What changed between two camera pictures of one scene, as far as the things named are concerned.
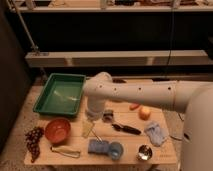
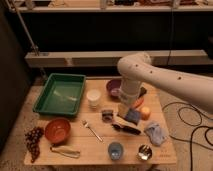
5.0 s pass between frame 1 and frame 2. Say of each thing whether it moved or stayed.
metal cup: stayed
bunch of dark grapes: stayed
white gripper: moved
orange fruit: stayed
